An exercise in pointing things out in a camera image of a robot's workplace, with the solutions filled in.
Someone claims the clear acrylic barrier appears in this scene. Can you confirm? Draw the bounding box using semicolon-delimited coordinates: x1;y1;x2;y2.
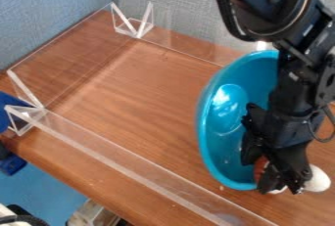
7;6;276;226

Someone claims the blue plastic bowl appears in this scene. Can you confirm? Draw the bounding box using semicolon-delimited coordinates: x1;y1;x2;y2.
196;50;279;191

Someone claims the black cable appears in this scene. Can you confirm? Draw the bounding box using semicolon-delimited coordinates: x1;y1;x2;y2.
306;104;335;144

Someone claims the black white object corner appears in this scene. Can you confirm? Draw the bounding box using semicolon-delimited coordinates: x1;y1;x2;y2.
0;203;50;226

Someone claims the blue clamp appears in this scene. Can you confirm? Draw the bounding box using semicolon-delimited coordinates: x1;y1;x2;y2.
0;91;32;176

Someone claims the grey metal table leg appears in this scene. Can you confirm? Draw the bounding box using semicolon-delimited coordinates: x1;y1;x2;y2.
67;200;121;226

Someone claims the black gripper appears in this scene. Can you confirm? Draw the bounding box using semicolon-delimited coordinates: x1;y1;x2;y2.
242;103;325;195

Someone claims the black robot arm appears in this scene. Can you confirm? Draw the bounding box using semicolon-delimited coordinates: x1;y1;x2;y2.
216;0;335;194

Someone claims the brown white toy mushroom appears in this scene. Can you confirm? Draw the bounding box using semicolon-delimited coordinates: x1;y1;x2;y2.
254;158;331;193

